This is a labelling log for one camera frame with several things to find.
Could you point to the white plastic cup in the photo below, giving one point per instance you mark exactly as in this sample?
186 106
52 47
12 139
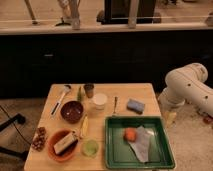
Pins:
100 100

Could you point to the small metal cup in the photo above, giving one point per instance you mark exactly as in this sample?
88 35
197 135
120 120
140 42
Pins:
89 90

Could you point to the orange fruit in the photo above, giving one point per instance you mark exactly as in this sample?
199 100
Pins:
130 134

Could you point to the blue sponge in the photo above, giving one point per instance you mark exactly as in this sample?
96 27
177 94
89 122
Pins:
135 106

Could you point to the green plastic tray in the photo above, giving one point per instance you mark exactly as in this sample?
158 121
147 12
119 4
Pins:
120 155

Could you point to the bunch of brown grapes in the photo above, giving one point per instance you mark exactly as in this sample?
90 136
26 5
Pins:
39 141

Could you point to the black stand base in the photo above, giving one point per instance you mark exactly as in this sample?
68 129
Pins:
8 130

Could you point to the grey cloth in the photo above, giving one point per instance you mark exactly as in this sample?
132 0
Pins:
141 145

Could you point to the green vegetable piece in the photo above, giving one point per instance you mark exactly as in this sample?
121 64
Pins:
79 94

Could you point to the brown white box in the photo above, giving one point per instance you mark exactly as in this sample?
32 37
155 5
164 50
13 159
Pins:
65 142

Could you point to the green plastic cup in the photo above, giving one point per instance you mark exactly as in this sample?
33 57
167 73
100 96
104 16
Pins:
90 148

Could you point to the orange bowl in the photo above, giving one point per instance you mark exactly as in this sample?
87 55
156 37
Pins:
67 154

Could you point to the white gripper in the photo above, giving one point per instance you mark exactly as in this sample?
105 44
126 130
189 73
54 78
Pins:
169 103

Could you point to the dark red bowl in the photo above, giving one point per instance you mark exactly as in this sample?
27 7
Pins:
72 111

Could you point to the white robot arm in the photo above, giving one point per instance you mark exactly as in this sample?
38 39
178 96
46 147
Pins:
186 84

